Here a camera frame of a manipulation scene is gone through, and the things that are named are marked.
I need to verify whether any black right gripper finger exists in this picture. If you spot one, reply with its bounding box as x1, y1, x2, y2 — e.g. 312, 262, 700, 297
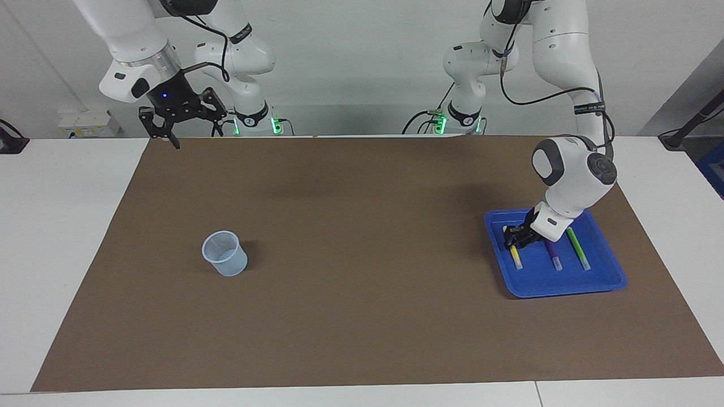
140, 107, 182, 150
202, 88, 228, 126

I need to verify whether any yellow pen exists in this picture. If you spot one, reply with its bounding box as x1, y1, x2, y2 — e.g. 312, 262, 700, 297
503, 226, 523, 270

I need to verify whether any green pen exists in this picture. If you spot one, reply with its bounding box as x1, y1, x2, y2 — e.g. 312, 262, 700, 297
566, 227, 592, 271

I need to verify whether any blue plastic tray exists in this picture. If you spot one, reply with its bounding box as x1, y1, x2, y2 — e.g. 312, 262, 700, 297
484, 208, 627, 298

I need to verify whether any translucent plastic cup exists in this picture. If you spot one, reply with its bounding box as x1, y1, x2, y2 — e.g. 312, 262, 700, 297
202, 231, 248, 278

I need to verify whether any brown paper mat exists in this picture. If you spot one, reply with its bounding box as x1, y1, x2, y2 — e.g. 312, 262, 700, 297
31, 135, 724, 392

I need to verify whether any black stand pole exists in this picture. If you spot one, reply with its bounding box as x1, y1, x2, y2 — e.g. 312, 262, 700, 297
659, 90, 724, 150

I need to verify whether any blue crate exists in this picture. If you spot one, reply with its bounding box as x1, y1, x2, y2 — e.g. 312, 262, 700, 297
697, 141, 724, 200

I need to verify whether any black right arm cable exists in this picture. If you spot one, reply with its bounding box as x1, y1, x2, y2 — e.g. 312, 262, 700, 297
181, 14, 230, 83

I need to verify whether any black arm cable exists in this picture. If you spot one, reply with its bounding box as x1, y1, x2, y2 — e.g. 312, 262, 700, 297
486, 0, 617, 159
181, 14, 230, 83

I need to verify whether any white wall socket box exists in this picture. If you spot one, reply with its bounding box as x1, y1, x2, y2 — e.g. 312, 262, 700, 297
58, 110, 122, 138

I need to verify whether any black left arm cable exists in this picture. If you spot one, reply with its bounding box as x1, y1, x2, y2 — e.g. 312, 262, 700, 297
486, 0, 617, 159

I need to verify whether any black clamp mount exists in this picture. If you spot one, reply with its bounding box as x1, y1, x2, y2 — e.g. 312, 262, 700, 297
0, 119, 30, 154

